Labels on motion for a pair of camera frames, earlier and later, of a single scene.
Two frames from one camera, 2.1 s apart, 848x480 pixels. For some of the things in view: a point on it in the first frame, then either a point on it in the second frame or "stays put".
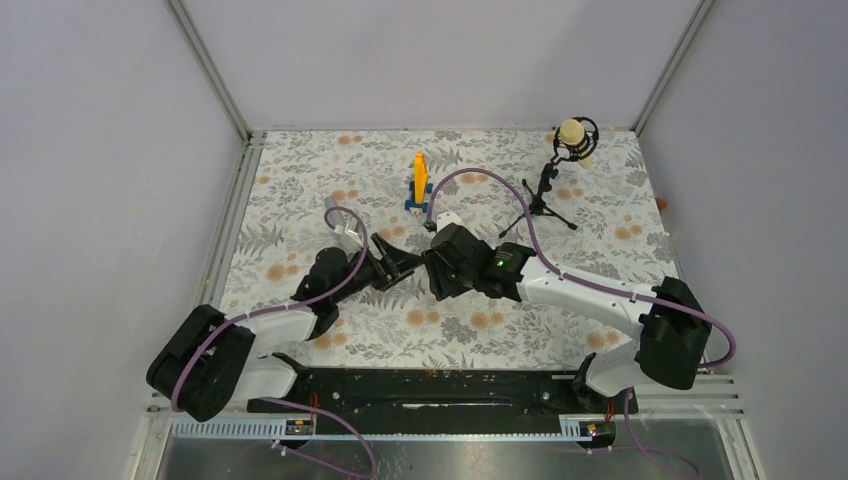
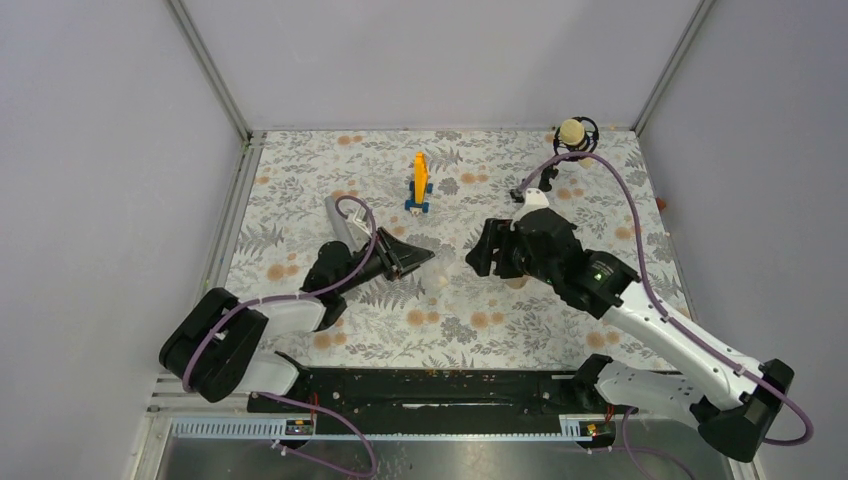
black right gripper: x=441 y=286 to x=500 y=233
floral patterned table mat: x=582 y=199 stays put
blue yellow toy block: x=419 y=187 stays put
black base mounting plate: x=445 y=393 stays put
